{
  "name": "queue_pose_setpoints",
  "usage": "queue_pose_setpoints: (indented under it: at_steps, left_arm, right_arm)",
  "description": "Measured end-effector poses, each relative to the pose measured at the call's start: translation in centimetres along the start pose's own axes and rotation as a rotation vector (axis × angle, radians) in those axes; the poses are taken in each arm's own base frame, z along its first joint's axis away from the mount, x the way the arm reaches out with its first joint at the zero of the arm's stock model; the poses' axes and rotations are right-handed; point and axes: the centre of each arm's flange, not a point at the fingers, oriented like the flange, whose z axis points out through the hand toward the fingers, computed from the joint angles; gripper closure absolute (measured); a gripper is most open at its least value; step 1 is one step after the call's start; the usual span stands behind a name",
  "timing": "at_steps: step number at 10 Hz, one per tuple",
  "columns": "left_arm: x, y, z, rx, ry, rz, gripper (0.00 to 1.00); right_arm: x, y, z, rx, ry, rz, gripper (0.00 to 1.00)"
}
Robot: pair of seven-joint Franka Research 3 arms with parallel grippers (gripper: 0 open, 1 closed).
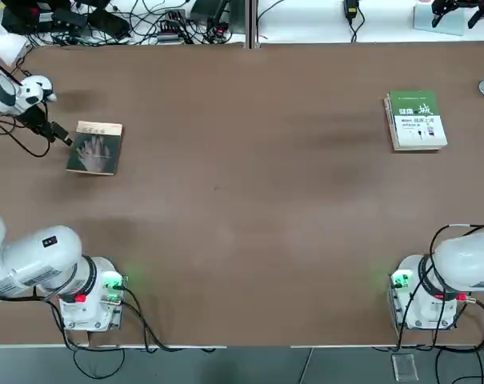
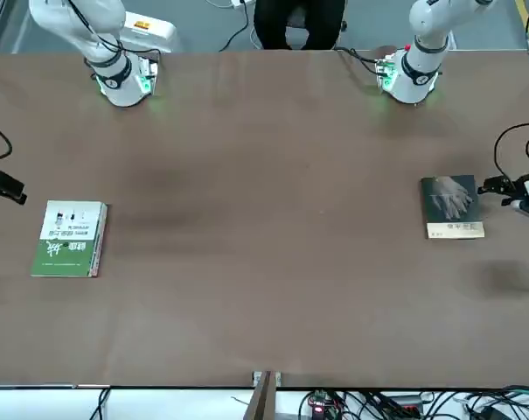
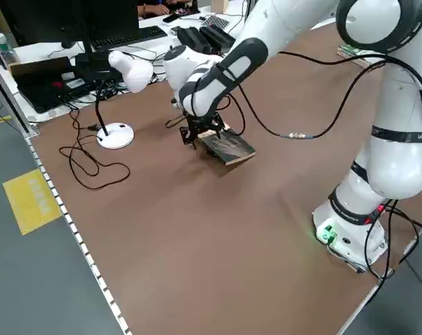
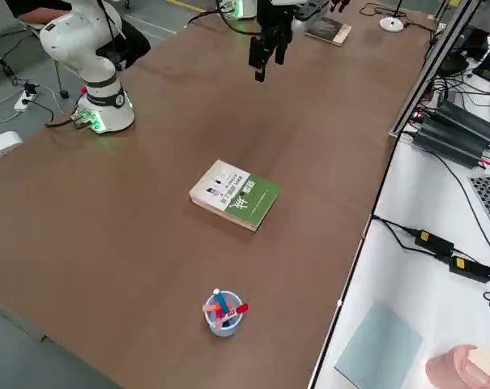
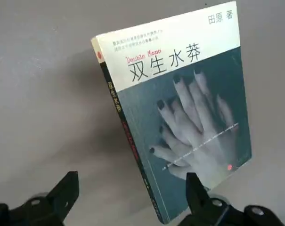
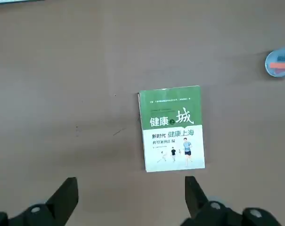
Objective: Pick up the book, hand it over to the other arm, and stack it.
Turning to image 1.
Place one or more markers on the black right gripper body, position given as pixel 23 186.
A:
pixel 473 3

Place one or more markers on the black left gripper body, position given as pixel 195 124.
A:
pixel 35 120

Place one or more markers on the dark book with hand print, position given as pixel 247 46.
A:
pixel 93 152

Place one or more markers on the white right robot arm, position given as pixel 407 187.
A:
pixel 465 256

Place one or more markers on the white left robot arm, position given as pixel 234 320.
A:
pixel 45 260

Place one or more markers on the green and white book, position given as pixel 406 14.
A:
pixel 417 120

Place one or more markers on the teal flat sheet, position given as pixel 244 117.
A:
pixel 423 22

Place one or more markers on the white desk lamp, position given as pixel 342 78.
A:
pixel 9 50

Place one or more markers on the black power adapter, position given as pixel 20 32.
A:
pixel 350 8

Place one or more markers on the black flat box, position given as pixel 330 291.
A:
pixel 109 24

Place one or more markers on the black usb hub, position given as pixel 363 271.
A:
pixel 171 26

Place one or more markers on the black power supply unit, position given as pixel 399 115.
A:
pixel 237 16
pixel 207 10

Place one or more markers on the metal floor plate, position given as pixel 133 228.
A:
pixel 405 367

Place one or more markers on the aluminium frame post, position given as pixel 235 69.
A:
pixel 251 24

